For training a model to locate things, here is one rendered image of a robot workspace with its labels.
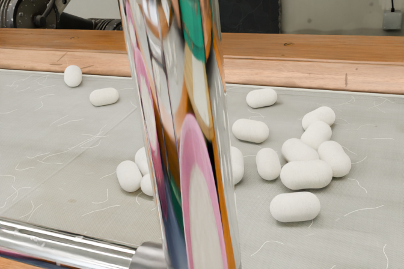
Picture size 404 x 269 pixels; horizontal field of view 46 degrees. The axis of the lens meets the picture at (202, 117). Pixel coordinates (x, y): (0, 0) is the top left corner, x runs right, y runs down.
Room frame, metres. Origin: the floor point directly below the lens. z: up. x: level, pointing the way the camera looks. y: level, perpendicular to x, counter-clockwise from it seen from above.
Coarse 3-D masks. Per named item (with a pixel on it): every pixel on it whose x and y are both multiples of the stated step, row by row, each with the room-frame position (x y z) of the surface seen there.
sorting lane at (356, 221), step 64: (0, 128) 0.46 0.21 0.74; (64, 128) 0.44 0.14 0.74; (128, 128) 0.42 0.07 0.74; (384, 128) 0.37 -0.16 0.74; (0, 192) 0.34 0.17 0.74; (64, 192) 0.32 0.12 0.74; (128, 192) 0.31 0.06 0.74; (256, 192) 0.29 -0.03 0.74; (320, 192) 0.29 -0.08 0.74; (384, 192) 0.28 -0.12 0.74; (256, 256) 0.23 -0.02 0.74; (320, 256) 0.22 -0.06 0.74; (384, 256) 0.22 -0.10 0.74
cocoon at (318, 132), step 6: (312, 126) 0.35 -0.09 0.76; (318, 126) 0.35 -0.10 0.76; (324, 126) 0.35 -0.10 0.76; (306, 132) 0.34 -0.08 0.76; (312, 132) 0.34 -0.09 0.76; (318, 132) 0.34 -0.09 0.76; (324, 132) 0.34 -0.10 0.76; (330, 132) 0.35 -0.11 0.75; (306, 138) 0.34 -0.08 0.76; (312, 138) 0.33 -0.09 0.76; (318, 138) 0.33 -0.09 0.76; (324, 138) 0.34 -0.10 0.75; (330, 138) 0.35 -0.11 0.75; (312, 144) 0.33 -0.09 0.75; (318, 144) 0.33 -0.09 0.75
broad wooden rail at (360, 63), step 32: (0, 32) 0.76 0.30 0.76; (32, 32) 0.74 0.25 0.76; (64, 32) 0.72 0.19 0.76; (96, 32) 0.70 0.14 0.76; (0, 64) 0.66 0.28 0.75; (32, 64) 0.64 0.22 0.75; (64, 64) 0.61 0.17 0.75; (96, 64) 0.59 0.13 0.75; (128, 64) 0.57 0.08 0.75; (224, 64) 0.52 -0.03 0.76; (256, 64) 0.51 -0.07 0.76; (288, 64) 0.49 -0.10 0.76; (320, 64) 0.48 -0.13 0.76; (352, 64) 0.47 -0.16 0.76; (384, 64) 0.46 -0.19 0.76
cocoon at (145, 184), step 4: (144, 176) 0.31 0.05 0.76; (148, 176) 0.31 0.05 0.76; (144, 180) 0.30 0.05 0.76; (148, 180) 0.30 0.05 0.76; (144, 184) 0.30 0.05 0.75; (148, 184) 0.30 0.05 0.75; (144, 188) 0.30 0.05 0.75; (148, 188) 0.30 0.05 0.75; (144, 192) 0.30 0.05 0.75; (148, 192) 0.30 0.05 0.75; (152, 192) 0.30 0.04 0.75
